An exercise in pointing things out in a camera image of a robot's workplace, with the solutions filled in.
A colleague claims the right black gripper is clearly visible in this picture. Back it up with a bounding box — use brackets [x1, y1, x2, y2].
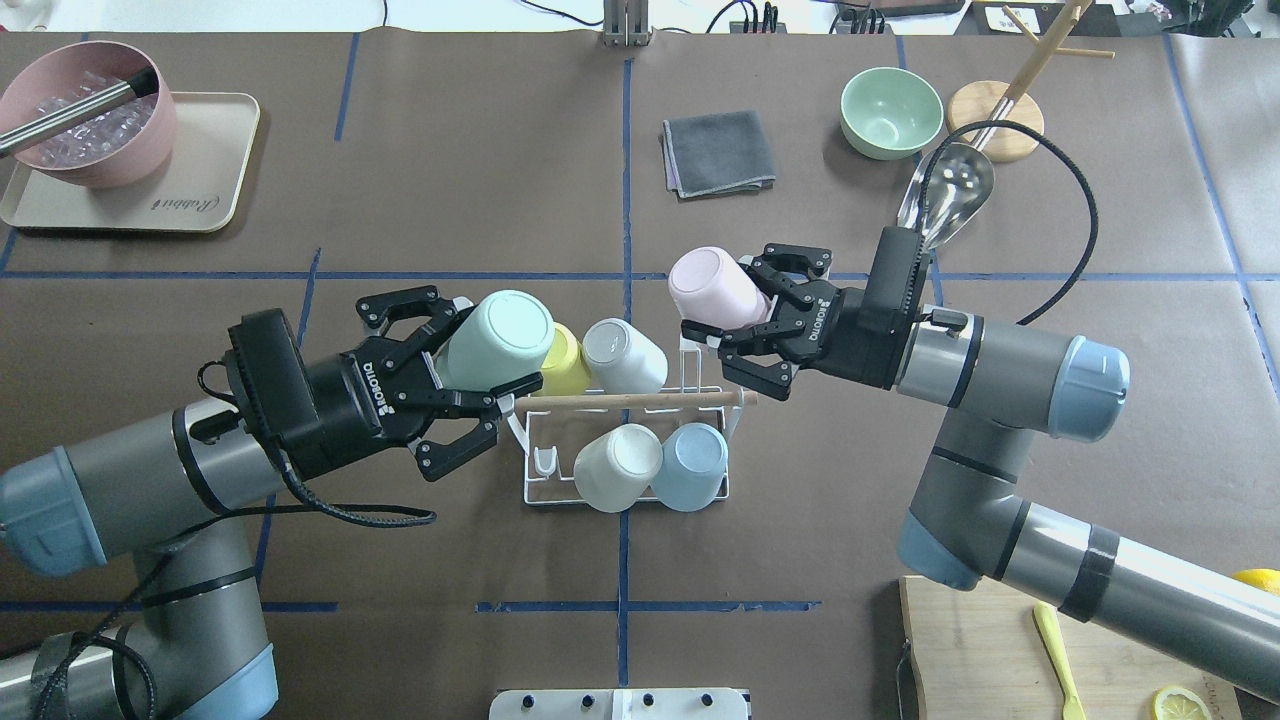
[680, 243, 908, 401]

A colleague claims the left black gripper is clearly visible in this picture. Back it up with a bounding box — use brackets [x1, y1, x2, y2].
[302, 286, 515, 482]

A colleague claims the pink cup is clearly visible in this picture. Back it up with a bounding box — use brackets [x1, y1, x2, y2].
[668, 246, 769, 331]

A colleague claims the mint green cup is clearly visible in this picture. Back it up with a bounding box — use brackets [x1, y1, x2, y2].
[436, 290, 554, 391]

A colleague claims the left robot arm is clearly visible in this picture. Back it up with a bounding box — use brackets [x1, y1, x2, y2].
[3, 286, 541, 719]

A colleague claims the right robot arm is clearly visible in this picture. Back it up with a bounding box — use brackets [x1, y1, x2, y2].
[618, 240, 1277, 719]

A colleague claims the yellow cup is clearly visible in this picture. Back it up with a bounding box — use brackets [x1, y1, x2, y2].
[538, 322, 593, 396]

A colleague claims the light blue cup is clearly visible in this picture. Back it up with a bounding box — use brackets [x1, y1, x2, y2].
[652, 421, 730, 512]

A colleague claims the grey cup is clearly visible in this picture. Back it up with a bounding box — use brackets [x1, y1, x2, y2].
[581, 318, 669, 395]

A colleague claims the white cup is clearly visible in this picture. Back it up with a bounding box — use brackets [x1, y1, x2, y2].
[573, 423, 663, 512]

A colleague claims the grey folded cloth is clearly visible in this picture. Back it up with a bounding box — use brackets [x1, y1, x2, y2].
[660, 110, 777, 199]

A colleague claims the metal scoop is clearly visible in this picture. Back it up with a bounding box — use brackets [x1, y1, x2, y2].
[897, 126, 996, 250]

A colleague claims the mint green bowl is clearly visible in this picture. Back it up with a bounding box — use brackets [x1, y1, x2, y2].
[840, 67, 945, 161]

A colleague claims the wooden mug tree stand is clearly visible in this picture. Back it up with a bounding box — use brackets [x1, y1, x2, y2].
[946, 1, 1115, 163]

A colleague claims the black power strip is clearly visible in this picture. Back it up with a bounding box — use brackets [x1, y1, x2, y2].
[728, 1, 785, 35]

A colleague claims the beige tray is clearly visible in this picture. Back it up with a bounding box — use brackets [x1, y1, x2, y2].
[3, 92, 261, 233]

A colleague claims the pink bowl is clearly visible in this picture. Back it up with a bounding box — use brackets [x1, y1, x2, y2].
[1, 41, 178, 188]

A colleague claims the wooden cutting board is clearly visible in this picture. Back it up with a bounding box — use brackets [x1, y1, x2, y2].
[899, 575, 1242, 719]

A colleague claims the yellow plastic knife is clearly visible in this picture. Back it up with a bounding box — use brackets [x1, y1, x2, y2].
[1032, 601, 1085, 719]

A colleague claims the lemon slice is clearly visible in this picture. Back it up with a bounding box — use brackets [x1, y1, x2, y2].
[1149, 685, 1213, 720]

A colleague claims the whole lemon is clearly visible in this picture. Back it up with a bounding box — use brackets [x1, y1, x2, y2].
[1231, 568, 1280, 596]

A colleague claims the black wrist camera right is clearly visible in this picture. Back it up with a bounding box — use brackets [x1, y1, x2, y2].
[858, 227, 927, 336]

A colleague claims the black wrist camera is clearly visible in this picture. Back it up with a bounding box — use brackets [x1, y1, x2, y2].
[858, 227, 927, 336]
[224, 307, 324, 477]

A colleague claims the white wire cup rack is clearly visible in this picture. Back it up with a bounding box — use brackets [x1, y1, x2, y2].
[508, 341, 759, 512]

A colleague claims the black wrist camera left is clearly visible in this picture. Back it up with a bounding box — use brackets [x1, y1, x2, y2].
[224, 307, 324, 477]

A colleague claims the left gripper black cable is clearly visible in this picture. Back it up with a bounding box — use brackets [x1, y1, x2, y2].
[0, 360, 436, 720]

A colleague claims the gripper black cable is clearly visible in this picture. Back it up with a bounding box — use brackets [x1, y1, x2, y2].
[0, 360, 436, 720]
[916, 120, 1101, 327]

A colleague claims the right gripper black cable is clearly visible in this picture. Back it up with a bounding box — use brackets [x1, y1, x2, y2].
[916, 120, 1101, 327]

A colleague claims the aluminium frame post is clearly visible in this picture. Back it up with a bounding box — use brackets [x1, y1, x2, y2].
[602, 0, 653, 47]

